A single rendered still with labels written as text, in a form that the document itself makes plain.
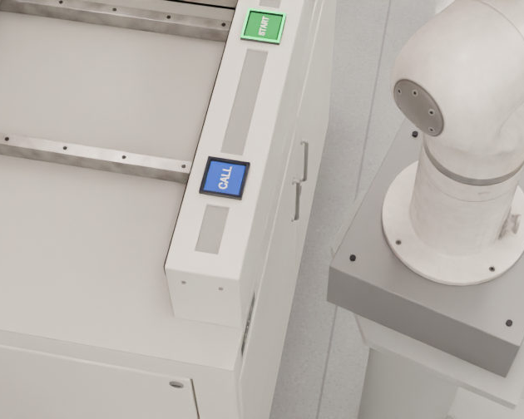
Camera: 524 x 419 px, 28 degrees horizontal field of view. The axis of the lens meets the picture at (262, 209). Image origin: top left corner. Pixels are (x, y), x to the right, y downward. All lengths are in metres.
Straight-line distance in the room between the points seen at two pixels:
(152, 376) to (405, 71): 0.64
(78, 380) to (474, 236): 0.61
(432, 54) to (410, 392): 0.82
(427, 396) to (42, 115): 0.75
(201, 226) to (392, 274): 0.25
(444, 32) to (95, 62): 0.79
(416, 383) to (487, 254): 0.38
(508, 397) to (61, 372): 0.62
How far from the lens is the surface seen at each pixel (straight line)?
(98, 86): 1.63
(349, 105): 2.62
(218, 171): 1.35
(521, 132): 1.14
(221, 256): 1.29
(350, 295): 1.37
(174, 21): 1.66
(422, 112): 1.00
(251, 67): 1.46
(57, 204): 1.52
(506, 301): 1.33
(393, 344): 1.39
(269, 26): 1.49
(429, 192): 1.24
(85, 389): 1.57
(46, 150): 1.54
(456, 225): 1.26
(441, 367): 1.39
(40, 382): 1.59
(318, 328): 2.30
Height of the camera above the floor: 2.08
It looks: 58 degrees down
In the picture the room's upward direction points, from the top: 2 degrees counter-clockwise
